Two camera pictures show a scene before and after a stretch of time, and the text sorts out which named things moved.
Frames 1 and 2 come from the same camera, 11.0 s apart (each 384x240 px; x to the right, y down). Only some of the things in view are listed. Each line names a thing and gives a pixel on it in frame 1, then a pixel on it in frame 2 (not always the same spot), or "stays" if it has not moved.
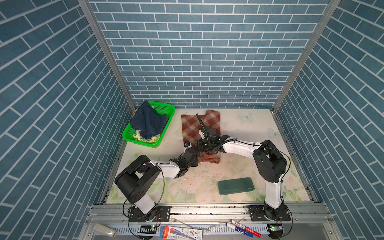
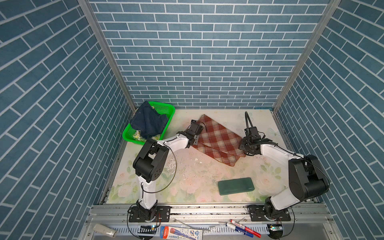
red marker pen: [246, 228] stays
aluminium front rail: [110, 222] stays
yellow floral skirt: [137, 135] stays
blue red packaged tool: [174, 233] stays
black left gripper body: [194, 163] → [193, 139]
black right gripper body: [204, 146] → [244, 145]
